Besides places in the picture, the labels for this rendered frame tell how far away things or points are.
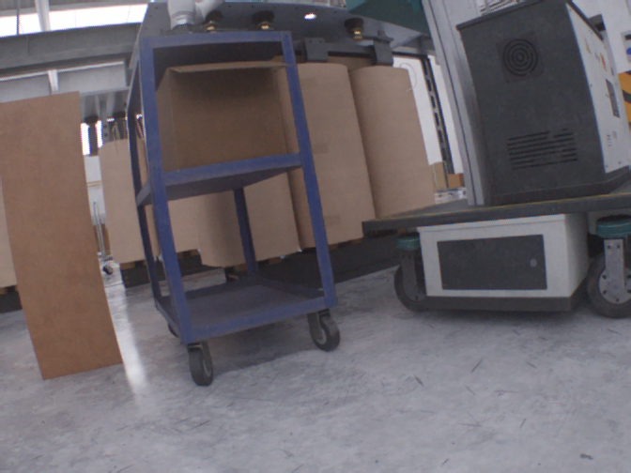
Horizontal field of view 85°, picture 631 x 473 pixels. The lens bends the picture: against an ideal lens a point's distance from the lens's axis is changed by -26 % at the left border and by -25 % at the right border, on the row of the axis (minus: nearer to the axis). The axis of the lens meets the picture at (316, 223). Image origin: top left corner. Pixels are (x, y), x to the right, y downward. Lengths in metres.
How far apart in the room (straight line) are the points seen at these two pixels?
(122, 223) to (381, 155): 2.01
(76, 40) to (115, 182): 7.54
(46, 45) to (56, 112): 9.21
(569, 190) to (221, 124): 0.89
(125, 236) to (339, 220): 1.86
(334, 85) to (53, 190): 1.40
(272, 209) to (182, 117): 0.89
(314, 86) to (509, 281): 1.37
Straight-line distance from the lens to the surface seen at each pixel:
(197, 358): 1.09
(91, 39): 10.67
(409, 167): 2.34
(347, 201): 2.08
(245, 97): 1.18
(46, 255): 1.44
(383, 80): 2.38
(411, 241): 1.37
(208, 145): 1.12
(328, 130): 2.08
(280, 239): 1.91
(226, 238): 1.86
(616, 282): 1.12
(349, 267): 2.24
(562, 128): 1.11
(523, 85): 1.15
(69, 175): 1.45
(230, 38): 1.21
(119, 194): 3.40
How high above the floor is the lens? 0.41
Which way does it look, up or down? 3 degrees down
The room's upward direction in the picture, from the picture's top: 10 degrees counter-clockwise
